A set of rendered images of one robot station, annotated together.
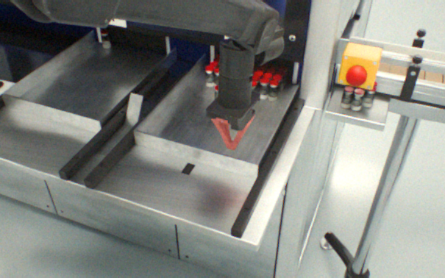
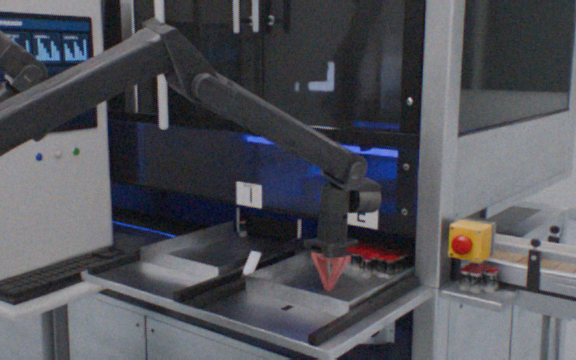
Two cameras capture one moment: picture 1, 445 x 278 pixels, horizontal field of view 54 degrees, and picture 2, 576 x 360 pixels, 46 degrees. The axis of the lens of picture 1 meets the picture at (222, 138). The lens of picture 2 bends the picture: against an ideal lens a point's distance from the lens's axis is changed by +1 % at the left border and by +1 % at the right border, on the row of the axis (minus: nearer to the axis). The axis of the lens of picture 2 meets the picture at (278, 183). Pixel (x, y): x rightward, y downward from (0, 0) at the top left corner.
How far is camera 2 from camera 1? 0.68 m
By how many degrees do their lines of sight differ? 32
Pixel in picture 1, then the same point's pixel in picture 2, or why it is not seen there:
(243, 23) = (330, 157)
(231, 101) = (326, 234)
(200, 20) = (292, 141)
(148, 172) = (250, 306)
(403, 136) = (547, 345)
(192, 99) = (309, 271)
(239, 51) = (334, 189)
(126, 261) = not seen: outside the picture
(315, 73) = (427, 248)
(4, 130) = (135, 273)
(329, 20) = (435, 193)
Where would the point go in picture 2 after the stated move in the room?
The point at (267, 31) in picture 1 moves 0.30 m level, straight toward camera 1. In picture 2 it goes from (354, 171) to (300, 204)
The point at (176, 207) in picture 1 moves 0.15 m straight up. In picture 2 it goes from (267, 325) to (266, 248)
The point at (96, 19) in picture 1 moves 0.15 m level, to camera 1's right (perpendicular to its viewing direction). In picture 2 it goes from (220, 105) to (316, 107)
